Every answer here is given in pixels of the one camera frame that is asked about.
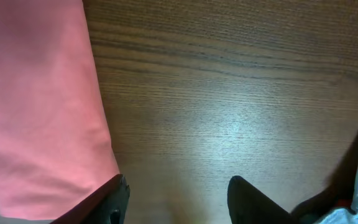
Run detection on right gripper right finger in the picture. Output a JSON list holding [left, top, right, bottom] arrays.
[[227, 175, 298, 224]]

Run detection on salmon pink printed shirt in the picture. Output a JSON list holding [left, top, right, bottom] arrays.
[[0, 0, 119, 220]]

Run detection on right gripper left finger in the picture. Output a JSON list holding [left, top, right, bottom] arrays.
[[51, 174, 131, 224]]

